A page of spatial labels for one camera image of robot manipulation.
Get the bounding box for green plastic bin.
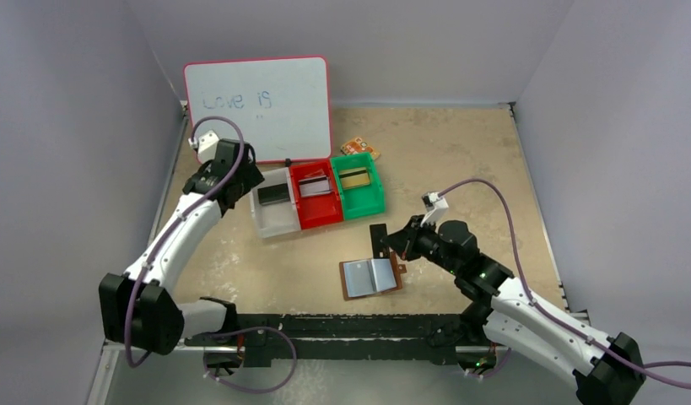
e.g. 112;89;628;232
330;153;386;220

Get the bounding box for brown leather card holder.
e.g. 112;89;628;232
338;252;407;301

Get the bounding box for white board pink frame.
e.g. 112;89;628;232
183;56;332;163

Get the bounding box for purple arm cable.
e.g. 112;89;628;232
124;116;246;369
423;178;691;391

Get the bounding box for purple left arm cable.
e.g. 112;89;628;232
124;116;246;369

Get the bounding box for white plastic bin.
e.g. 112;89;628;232
249;168;301;239

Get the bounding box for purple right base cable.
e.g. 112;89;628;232
463;346;514;381

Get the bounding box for gold card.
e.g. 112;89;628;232
338;167;371;190

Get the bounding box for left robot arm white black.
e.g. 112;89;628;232
99;139;264;355

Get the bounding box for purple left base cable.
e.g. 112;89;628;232
202;327;298;397

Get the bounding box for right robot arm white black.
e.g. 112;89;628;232
382;215;645;404

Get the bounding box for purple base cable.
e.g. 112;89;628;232
463;346;514;381
202;327;298;397

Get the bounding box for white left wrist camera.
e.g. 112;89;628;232
189;130;220;164

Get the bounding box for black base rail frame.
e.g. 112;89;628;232
172;312;508;369

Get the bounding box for black card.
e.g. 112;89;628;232
370;224;390;259
256;183;291;206

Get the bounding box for orange spiral notebook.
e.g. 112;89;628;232
340;137;381;159

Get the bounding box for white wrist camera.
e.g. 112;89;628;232
420;192;449;227
189;130;220;164

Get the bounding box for silver card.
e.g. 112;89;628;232
298;175;332;197

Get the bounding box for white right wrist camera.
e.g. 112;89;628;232
420;192;449;227

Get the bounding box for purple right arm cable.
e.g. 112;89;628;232
423;178;691;391

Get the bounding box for red plastic bin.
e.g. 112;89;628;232
289;159;343;230

